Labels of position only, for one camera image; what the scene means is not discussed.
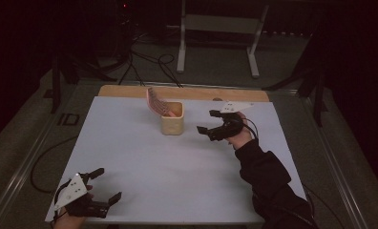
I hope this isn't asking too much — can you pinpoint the grey metal stand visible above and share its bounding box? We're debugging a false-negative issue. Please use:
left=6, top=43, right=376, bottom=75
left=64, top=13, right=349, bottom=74
left=176, top=0, right=270, bottom=79

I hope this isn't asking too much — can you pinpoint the white table mat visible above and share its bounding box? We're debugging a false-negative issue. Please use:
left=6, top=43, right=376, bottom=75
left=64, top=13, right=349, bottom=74
left=44, top=95, right=307, bottom=226

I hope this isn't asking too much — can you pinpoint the hand-held gripper black cable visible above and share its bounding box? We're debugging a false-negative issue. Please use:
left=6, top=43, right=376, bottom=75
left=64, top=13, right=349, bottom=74
left=30, top=135, right=80, bottom=223
left=241, top=116, right=260, bottom=141

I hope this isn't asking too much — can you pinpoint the person's right hand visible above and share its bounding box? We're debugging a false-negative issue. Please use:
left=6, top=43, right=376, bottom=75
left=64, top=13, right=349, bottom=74
left=224, top=111, right=255, bottom=151

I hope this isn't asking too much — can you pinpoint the black stand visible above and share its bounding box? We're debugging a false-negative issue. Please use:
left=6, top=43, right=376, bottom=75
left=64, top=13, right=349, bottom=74
left=49, top=47, right=118, bottom=115
left=262, top=30, right=328, bottom=128

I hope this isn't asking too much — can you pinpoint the left hand-held gripper black cable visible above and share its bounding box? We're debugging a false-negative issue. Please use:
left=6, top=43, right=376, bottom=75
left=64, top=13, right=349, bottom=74
left=30, top=135, right=80, bottom=223

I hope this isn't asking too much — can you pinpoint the right hand-held gripper black cable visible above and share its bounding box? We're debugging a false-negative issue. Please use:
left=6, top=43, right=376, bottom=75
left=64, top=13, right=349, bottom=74
left=241, top=116, right=260, bottom=141

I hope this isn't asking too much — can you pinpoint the cream square ceramic cup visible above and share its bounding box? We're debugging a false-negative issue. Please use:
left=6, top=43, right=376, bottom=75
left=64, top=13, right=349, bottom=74
left=159, top=101, right=185, bottom=136

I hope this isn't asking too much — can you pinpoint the dark floor hatch frame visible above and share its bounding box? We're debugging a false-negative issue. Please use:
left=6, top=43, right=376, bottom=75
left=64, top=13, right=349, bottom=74
left=57, top=112, right=81, bottom=127

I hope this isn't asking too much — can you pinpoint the person's left hand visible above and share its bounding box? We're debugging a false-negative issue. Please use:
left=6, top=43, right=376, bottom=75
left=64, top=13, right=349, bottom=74
left=52, top=214, right=87, bottom=229

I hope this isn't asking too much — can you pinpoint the wooden table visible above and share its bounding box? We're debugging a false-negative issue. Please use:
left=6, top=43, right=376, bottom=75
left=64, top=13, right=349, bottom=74
left=97, top=84, right=270, bottom=103

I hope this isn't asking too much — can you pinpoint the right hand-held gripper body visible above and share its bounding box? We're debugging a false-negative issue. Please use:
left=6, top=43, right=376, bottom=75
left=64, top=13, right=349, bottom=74
left=208, top=100, right=255, bottom=142

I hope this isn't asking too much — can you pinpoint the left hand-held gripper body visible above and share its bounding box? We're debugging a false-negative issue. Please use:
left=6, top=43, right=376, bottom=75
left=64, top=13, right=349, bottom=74
left=53, top=173, right=111, bottom=219

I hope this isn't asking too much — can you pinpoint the straight black floor cable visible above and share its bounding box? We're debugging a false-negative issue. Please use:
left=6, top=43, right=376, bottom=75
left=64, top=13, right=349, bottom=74
left=117, top=40, right=146, bottom=87

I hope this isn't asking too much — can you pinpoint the looped black floor cable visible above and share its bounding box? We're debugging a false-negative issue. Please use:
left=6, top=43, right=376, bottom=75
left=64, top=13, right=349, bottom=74
left=157, top=52, right=184, bottom=89

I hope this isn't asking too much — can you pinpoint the metal floor rail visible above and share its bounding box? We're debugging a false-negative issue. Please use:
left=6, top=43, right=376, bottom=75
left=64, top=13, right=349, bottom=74
left=0, top=79, right=84, bottom=229
left=299, top=91, right=367, bottom=229

